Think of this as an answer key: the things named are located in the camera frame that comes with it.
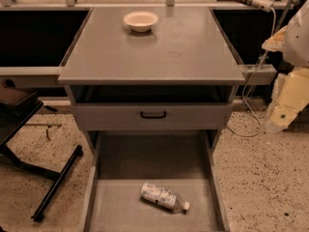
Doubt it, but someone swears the black drawer handle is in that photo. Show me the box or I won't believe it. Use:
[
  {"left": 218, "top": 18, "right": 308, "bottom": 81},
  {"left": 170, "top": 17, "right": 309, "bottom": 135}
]
[{"left": 140, "top": 111, "right": 167, "bottom": 120}]

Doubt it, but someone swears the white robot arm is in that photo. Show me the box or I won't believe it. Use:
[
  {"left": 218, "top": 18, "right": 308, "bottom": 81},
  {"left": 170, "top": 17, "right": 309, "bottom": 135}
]
[{"left": 262, "top": 0, "right": 309, "bottom": 132}]

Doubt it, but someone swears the blue plastic bottle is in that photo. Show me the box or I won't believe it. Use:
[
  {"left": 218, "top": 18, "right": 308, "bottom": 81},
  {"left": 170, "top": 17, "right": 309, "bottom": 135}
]
[{"left": 140, "top": 182, "right": 190, "bottom": 211}]

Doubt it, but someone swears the white cable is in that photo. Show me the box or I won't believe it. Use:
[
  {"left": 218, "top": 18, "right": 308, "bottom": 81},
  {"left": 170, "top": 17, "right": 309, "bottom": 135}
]
[{"left": 225, "top": 7, "right": 278, "bottom": 139}]

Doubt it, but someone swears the grey metal bench rail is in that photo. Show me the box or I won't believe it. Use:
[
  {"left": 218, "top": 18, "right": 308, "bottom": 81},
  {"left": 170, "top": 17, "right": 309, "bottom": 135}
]
[{"left": 0, "top": 67, "right": 62, "bottom": 88}]

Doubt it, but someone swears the closed grey top drawer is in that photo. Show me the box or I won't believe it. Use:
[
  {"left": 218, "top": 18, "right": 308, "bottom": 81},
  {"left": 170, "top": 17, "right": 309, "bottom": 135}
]
[{"left": 71, "top": 102, "right": 232, "bottom": 131}]

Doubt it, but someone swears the grey drawer cabinet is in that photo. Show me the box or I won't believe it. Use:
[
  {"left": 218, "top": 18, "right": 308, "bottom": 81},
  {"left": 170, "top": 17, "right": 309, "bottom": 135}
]
[{"left": 57, "top": 5, "right": 246, "bottom": 232}]

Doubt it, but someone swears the black chair frame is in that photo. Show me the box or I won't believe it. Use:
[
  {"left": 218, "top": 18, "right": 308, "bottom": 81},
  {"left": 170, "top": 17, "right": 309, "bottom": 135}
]
[{"left": 0, "top": 79, "right": 84, "bottom": 223}]

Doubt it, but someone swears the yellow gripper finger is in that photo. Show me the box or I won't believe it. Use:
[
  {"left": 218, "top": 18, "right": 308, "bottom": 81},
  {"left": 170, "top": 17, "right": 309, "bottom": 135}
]
[
  {"left": 266, "top": 68, "right": 309, "bottom": 132},
  {"left": 262, "top": 26, "right": 287, "bottom": 52}
]

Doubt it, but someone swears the open grey middle drawer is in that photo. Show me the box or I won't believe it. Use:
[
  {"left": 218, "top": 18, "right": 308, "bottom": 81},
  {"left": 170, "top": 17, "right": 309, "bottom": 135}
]
[{"left": 77, "top": 131, "right": 231, "bottom": 232}]

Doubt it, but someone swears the white ceramic bowl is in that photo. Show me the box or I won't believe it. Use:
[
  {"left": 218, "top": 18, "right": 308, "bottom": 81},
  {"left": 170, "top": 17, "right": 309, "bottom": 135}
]
[{"left": 124, "top": 12, "right": 158, "bottom": 33}]

